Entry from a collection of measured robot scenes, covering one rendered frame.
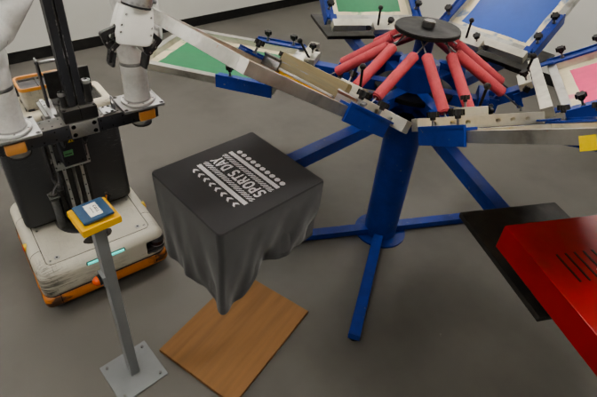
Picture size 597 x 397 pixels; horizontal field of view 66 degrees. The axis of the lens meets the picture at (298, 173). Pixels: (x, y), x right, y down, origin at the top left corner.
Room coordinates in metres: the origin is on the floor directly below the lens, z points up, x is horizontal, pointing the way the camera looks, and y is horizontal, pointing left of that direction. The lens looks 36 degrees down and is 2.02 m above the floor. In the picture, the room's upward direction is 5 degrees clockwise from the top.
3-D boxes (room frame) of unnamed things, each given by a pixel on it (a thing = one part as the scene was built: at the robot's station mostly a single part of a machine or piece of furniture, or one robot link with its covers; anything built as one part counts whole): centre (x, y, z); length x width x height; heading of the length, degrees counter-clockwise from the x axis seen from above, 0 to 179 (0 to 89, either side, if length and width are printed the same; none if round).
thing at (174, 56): (2.42, 0.33, 1.05); 1.08 x 0.61 x 0.23; 76
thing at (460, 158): (1.56, -0.73, 0.91); 1.34 x 0.41 x 0.08; 16
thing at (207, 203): (1.40, 0.23, 0.95); 0.48 x 0.44 x 0.01; 136
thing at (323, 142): (1.76, -0.12, 0.89); 1.24 x 0.06 x 0.06; 136
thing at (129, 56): (1.59, 0.64, 1.37); 0.13 x 0.10 x 0.16; 119
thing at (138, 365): (1.12, 0.66, 0.48); 0.22 x 0.22 x 0.96; 46
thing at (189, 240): (1.24, 0.39, 0.74); 0.45 x 0.03 x 0.43; 46
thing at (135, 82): (1.60, 0.65, 1.21); 0.16 x 0.13 x 0.15; 40
